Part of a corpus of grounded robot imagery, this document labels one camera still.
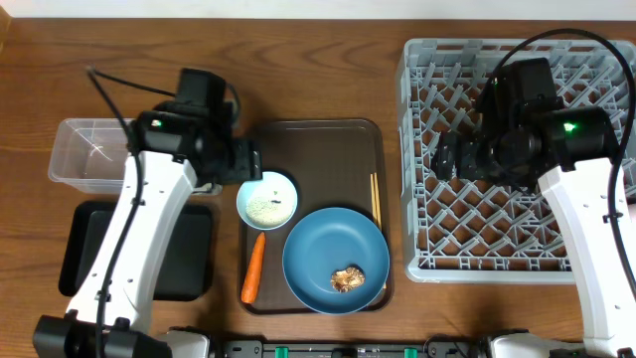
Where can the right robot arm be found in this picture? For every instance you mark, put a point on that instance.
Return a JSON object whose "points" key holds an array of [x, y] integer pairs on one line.
{"points": [[529, 139]]}

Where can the dark blue plate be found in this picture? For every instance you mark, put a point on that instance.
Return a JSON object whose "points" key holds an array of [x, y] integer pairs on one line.
{"points": [[331, 240]]}

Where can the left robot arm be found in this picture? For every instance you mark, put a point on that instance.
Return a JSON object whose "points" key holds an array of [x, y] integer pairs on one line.
{"points": [[182, 144]]}

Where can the clear plastic bin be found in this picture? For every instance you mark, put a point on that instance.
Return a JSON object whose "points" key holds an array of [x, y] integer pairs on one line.
{"points": [[89, 154]]}

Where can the light blue rice bowl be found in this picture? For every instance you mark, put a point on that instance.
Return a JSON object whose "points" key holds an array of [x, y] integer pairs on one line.
{"points": [[268, 203]]}

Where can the dark brown serving tray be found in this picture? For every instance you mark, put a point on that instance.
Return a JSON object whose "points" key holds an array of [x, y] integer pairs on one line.
{"points": [[330, 162]]}

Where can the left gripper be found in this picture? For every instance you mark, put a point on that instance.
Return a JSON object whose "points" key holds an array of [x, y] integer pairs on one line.
{"points": [[249, 165]]}

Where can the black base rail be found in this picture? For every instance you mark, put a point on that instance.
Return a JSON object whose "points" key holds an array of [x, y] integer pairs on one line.
{"points": [[517, 343]]}

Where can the orange carrot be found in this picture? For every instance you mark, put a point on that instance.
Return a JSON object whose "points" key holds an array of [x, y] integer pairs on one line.
{"points": [[252, 278]]}

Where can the grey dishwasher rack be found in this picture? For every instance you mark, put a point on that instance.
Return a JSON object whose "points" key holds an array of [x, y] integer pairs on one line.
{"points": [[460, 231]]}

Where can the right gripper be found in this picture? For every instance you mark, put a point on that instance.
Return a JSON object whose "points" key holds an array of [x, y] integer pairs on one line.
{"points": [[469, 168]]}

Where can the brown food scrap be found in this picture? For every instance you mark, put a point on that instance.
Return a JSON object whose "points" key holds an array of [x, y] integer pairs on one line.
{"points": [[347, 279]]}

